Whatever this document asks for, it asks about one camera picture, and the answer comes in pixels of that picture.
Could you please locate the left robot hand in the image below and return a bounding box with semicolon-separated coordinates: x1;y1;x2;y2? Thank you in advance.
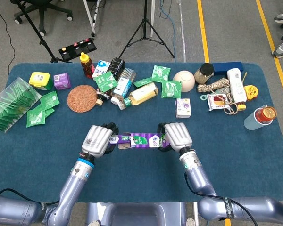
81;122;120;159

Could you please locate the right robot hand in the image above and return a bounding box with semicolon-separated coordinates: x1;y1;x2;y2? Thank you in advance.
157;122;193;153

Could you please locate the purple toothpaste box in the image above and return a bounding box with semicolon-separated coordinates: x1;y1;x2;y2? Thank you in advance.
117;131;170;150

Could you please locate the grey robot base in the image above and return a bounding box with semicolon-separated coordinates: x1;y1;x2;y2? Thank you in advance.
84;202;187;226

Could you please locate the white box purple print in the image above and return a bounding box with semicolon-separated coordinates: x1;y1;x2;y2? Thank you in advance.
175;98;192;118

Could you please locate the small purple box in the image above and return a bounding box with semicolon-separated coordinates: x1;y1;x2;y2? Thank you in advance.
53;72;72;91

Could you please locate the dark blue box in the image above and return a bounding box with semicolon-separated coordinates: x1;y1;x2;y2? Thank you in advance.
212;61;245;76

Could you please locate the black three-pedal foot switch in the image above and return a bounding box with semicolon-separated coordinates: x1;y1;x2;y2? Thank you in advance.
58;37;97;60

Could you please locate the round woven coaster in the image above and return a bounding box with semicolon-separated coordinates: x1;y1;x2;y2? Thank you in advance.
67;84;98;113

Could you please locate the blue table cloth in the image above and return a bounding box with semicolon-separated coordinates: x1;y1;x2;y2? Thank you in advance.
0;62;283;203

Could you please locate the white red snack packet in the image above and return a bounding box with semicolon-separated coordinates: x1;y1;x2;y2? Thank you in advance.
207;93;230;112

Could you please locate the yellow liquid bottle green label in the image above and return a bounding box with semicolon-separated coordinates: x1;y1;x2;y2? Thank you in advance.
117;82;159;111

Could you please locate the beige bowl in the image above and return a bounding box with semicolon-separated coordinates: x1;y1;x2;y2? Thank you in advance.
172;70;196;93

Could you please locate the clear bottle blue label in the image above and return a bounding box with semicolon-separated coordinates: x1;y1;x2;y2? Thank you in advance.
110;67;137;105

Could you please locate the glass jar black lid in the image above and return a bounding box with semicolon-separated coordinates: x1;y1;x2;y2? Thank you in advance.
194;63;215;85

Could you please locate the white blue carton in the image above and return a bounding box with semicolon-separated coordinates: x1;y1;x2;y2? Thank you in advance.
92;60;111;80

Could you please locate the clear plastic cup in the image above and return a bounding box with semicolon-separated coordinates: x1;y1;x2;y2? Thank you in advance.
243;104;274;131

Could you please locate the honey bottle yellow cap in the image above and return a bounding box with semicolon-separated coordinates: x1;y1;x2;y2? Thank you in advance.
80;52;96;79

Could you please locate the white bottle yellow cap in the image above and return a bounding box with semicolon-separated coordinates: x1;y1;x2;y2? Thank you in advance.
226;67;248;111

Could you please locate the dark bottle with cork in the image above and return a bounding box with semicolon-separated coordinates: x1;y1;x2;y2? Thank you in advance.
95;57;126;106

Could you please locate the green container yellow lid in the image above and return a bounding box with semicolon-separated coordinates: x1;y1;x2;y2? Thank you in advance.
29;72;53;91

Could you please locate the clear bag of green packets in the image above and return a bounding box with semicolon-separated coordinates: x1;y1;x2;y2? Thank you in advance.
0;77;42;132

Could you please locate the red bottle orange lid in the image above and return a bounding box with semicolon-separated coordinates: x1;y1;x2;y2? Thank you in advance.
254;106;278;124

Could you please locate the black light stand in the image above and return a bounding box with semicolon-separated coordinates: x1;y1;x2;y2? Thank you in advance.
15;0;74;64

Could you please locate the black tripod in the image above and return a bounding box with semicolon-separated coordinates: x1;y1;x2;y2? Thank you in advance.
118;0;175;59

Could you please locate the black office chair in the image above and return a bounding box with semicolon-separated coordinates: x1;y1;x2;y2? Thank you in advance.
9;0;74;37

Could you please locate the braided rope bundle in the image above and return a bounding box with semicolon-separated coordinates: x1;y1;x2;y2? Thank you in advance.
197;77;239;115

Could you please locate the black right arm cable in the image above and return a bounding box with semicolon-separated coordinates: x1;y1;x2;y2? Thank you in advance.
184;173;258;221

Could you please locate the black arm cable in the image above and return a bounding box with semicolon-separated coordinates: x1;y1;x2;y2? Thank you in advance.
0;188;59;205
184;173;258;221

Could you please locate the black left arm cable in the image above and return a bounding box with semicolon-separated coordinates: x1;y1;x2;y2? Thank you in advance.
0;188;59;205

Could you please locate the blue floor cable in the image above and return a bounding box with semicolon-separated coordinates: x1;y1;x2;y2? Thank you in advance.
159;0;177;59

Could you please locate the black floor cable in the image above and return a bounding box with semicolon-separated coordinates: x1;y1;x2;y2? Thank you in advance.
0;0;16;78

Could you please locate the white frame leg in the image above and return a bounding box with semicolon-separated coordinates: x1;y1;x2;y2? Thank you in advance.
83;0;102;37

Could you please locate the white vertical post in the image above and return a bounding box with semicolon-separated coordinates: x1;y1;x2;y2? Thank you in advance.
150;0;156;38

